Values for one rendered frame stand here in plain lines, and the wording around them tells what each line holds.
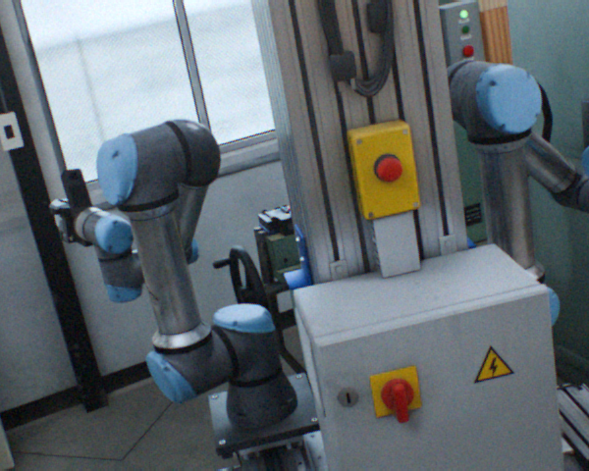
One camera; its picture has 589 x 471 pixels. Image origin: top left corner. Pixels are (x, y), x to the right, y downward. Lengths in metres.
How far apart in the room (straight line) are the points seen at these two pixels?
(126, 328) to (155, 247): 2.21
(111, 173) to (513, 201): 0.73
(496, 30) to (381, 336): 2.96
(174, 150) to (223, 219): 2.24
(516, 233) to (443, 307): 0.47
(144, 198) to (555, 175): 0.84
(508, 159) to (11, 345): 2.56
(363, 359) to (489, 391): 0.20
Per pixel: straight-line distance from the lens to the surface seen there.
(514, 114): 1.65
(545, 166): 1.93
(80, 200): 2.09
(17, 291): 3.75
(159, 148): 1.64
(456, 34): 2.42
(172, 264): 1.70
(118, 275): 1.97
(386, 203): 1.37
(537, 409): 1.41
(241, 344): 1.81
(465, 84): 1.69
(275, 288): 2.52
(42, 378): 3.89
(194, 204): 1.84
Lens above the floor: 1.80
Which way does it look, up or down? 20 degrees down
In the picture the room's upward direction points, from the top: 11 degrees counter-clockwise
